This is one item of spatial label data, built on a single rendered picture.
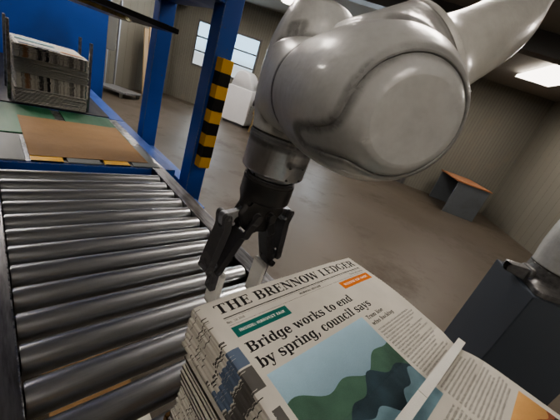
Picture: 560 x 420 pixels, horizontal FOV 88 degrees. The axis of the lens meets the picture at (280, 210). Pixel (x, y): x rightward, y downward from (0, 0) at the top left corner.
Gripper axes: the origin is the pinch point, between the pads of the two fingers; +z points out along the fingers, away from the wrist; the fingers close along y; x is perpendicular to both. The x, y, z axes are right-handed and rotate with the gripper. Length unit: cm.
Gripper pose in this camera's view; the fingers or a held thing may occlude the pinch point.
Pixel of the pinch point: (235, 284)
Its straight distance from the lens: 51.2
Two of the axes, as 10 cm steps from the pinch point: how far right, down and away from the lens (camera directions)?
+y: 7.1, -0.4, 7.0
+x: -6.3, -4.8, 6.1
